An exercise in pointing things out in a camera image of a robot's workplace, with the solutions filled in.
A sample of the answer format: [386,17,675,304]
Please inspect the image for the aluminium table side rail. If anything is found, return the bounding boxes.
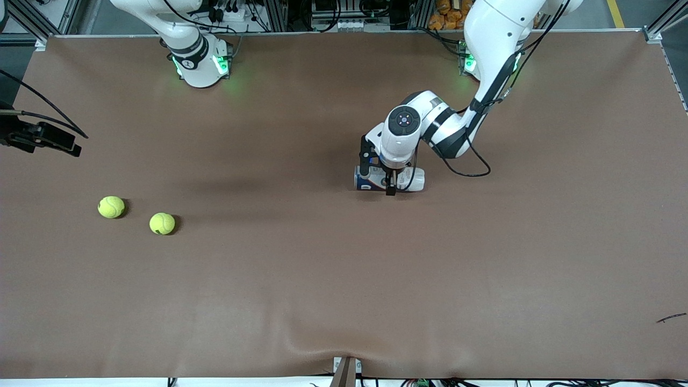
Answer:
[660,42,688,114]

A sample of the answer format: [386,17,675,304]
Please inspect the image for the brown table mat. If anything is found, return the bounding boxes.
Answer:
[0,31,688,379]

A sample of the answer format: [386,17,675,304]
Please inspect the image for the aluminium frame post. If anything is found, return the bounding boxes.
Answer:
[266,0,288,32]
[410,0,433,30]

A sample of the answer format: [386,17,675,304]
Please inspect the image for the orange bag pile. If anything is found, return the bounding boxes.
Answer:
[428,0,474,30]

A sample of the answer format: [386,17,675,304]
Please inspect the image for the slanted aluminium frame strut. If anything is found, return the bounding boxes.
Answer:
[8,0,81,41]

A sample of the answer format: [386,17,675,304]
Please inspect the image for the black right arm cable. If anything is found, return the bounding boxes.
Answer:
[0,69,89,139]

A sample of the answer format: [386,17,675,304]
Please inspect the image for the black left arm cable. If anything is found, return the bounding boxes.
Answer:
[430,0,573,178]

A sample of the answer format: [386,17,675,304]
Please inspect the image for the yellow-green tennis ball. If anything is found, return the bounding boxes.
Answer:
[98,196,125,219]
[149,212,176,235]

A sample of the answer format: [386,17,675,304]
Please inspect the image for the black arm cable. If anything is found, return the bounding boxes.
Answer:
[0,69,89,139]
[430,0,573,178]

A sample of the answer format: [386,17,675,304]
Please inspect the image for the white power strip black plugs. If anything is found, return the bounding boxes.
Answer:
[210,4,259,22]

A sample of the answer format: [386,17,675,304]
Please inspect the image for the white navy tennis ball can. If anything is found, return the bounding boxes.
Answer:
[354,166,425,192]

